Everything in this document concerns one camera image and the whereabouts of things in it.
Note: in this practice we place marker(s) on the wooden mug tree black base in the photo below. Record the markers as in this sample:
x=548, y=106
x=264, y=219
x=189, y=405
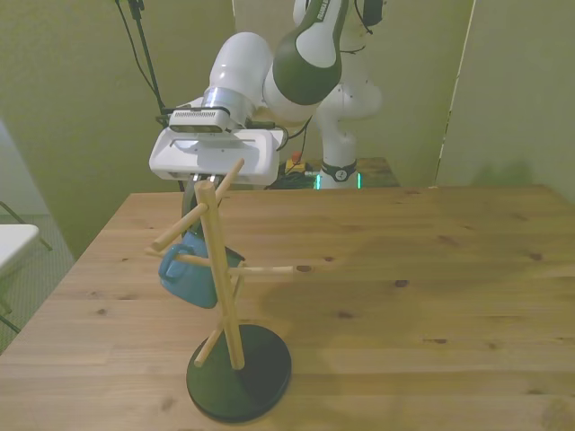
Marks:
x=240, y=381

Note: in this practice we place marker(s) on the yellow emergency stop box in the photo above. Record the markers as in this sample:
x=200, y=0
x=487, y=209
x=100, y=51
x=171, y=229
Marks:
x=296, y=164

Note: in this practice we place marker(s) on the white folding table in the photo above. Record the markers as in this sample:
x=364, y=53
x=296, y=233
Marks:
x=13, y=244

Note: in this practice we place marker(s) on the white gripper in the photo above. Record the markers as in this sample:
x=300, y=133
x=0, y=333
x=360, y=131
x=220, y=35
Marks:
x=211, y=155

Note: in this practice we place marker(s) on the blue enamel mug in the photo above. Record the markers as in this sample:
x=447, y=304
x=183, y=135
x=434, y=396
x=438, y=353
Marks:
x=191, y=283

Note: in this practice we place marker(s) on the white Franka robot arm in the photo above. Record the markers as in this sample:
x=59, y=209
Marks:
x=242, y=58

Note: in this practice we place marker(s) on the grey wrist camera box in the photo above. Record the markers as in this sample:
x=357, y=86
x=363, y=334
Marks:
x=200, y=120

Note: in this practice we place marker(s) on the black tripod camera stand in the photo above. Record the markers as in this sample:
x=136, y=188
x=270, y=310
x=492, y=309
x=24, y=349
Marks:
x=146, y=49

